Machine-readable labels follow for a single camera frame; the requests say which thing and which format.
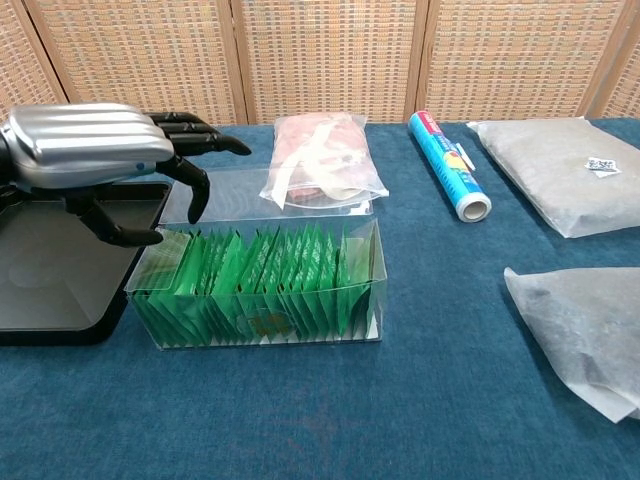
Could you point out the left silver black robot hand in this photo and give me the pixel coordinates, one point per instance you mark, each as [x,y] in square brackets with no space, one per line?
[85,145]

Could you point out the green items clear package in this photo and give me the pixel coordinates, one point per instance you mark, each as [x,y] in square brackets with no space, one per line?
[380,300]

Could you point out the black square plastic tray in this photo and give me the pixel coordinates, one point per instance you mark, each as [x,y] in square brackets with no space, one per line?
[55,280]

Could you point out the clear bag with pink cloth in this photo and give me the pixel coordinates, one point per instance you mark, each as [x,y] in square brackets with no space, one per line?
[325,150]

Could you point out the large frosted bag grey contents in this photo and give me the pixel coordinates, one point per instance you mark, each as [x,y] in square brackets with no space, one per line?
[555,170]

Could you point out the small frosted bag dark contents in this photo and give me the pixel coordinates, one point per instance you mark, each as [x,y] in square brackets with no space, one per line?
[580,320]

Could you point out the woven bamboo folding screen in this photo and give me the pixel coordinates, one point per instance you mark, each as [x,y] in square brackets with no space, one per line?
[325,55]

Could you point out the blue carpet table mat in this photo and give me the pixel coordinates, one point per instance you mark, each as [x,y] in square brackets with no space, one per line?
[320,415]

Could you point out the blue cling film roll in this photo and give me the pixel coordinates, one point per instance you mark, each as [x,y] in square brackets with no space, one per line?
[447,165]

